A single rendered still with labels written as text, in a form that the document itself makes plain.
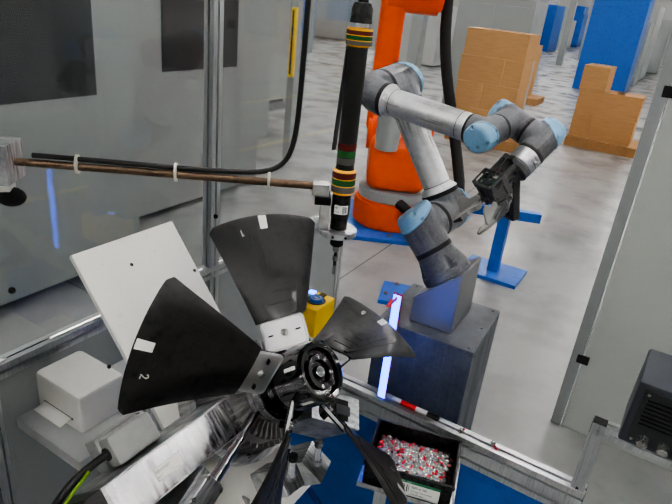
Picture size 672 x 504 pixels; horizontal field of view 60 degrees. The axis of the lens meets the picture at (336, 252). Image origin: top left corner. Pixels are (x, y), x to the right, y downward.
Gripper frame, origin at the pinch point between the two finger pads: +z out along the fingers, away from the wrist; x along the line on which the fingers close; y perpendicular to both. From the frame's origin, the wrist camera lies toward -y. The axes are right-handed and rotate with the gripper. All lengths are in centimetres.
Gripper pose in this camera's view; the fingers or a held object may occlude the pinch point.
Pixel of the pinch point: (469, 227)
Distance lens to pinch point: 153.5
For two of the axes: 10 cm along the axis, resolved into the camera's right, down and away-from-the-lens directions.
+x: 4.9, 3.6, -7.9
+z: -7.0, 7.1, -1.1
